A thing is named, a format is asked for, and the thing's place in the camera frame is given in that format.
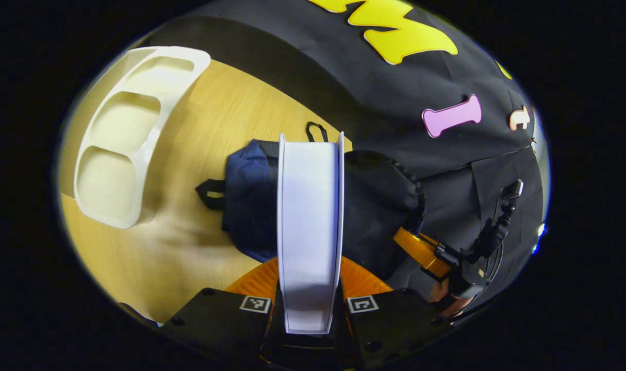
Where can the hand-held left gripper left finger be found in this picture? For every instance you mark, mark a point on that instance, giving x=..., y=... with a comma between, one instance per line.
x=215, y=324

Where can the blue schoolbag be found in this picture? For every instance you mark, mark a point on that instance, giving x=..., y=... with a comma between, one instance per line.
x=375, y=206

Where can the cream plastic bookshelf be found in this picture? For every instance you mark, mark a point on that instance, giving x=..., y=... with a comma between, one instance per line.
x=153, y=129

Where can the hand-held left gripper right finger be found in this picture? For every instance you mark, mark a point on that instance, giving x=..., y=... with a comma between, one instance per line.
x=395, y=324

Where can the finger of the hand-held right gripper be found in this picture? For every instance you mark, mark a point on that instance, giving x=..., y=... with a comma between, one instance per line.
x=421, y=250

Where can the plain white book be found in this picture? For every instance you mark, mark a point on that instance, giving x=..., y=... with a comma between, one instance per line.
x=309, y=221

